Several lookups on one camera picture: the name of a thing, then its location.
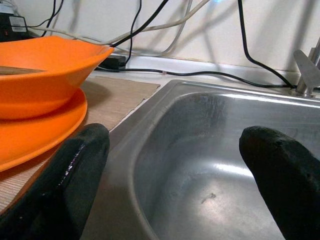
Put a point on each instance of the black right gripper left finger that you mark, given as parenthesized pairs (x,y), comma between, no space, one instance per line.
(62,187)

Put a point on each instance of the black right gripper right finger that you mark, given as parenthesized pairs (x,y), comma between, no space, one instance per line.
(287,180)

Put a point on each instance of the orange plastic bowl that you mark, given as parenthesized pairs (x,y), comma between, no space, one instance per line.
(50,85)

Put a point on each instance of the orange plastic plate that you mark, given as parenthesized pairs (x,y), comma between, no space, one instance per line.
(37,140)

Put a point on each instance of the stainless steel sink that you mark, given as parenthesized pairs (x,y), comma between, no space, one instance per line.
(200,162)

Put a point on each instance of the beige woven placemat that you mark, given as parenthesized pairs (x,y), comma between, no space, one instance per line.
(112,100)

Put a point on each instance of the steel faucet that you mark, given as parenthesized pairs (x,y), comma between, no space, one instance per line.
(306,72)

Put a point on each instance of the black power adapter brick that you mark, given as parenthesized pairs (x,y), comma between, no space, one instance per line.
(112,61)

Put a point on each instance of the black power supply box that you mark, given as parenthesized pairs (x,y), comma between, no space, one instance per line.
(10,32)

